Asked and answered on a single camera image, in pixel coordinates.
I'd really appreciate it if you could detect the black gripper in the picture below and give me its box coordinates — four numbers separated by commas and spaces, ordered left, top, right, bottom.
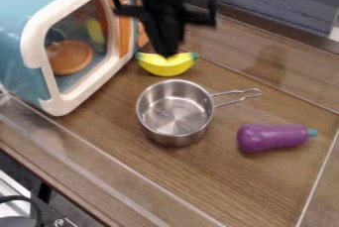
113, 0, 217, 57

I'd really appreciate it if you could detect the silver pot with handle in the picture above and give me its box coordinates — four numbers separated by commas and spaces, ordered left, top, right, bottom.
135, 79, 261, 148

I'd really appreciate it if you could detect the purple toy eggplant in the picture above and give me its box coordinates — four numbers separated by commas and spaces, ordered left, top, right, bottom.
238, 124, 318, 153

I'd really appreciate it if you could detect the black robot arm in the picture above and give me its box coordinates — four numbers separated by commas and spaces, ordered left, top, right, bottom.
113, 0, 218, 57

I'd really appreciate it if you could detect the yellow toy banana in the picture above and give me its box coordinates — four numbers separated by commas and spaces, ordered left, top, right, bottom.
135, 53, 201, 77

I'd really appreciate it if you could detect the blue toy microwave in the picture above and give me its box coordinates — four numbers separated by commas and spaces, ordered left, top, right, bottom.
0, 0, 149, 116

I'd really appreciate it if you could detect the orange microwave turntable plate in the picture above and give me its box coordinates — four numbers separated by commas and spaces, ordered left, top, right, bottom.
46, 40, 94, 75

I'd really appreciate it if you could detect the black cable bottom left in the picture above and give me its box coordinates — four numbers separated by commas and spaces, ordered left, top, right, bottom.
0, 194, 45, 227

